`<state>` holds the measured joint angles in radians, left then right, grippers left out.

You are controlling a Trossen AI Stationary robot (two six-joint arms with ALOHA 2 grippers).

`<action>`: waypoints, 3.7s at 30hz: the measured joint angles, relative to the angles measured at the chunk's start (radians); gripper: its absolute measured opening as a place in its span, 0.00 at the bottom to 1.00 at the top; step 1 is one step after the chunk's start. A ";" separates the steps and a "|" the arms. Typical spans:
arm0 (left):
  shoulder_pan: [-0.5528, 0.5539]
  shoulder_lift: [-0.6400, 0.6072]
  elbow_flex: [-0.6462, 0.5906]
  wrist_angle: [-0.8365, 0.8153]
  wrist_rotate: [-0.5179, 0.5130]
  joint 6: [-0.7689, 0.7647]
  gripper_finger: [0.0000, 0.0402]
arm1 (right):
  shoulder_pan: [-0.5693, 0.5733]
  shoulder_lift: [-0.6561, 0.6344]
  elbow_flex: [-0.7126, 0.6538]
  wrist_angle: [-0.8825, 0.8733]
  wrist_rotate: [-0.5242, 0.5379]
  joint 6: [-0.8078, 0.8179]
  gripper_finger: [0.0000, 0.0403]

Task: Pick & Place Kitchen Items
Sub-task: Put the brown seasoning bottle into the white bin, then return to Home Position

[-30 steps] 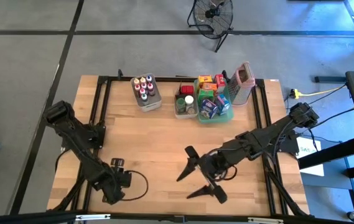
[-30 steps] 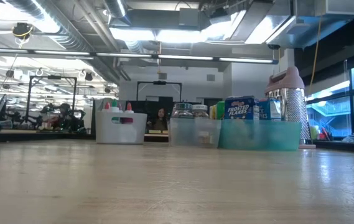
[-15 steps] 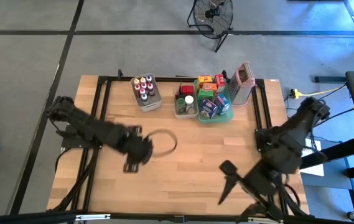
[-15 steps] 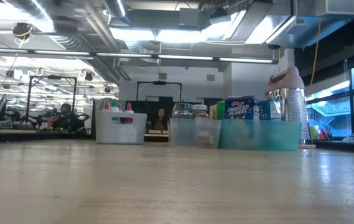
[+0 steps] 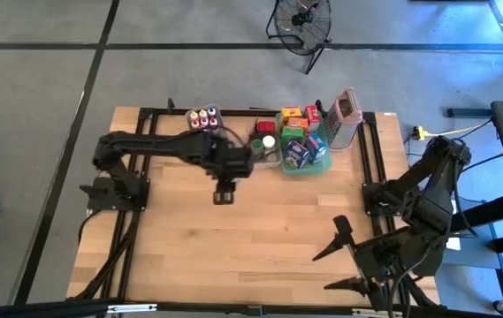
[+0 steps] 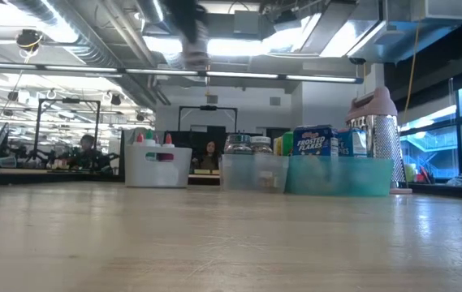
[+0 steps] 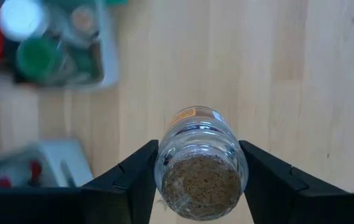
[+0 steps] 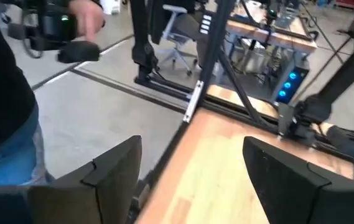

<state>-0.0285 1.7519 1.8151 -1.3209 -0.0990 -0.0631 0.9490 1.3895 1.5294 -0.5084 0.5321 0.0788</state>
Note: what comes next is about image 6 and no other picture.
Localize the grey ceiling box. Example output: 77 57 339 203
232 10 261 36

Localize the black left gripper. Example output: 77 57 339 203
164 0 211 44

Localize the long ceiling light strip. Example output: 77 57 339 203
0 62 364 84

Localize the yellow hanging cable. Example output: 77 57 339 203
401 19 423 122

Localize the green lid spice jar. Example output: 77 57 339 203
224 133 254 156

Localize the green plastic tray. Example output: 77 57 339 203
285 155 395 198

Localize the small clear glass jar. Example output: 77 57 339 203
181 38 211 71

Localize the navy mini cereal box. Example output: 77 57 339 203
292 124 340 157

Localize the blue Rice Krispies box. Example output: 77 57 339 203
337 128 369 157

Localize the silver ventilation duct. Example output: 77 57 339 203
6 0 162 106

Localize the green mini cereal box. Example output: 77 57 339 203
282 131 295 157

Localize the grey translucent handled bin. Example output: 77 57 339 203
123 144 193 189

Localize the grey rectangular air duct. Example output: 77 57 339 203
270 0 462 64

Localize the clear plastic container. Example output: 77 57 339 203
218 153 290 194

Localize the ceiling light panel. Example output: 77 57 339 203
143 35 280 58

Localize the person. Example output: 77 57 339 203
196 140 222 170
50 133 120 172

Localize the yellow cable reel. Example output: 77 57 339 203
15 28 45 54

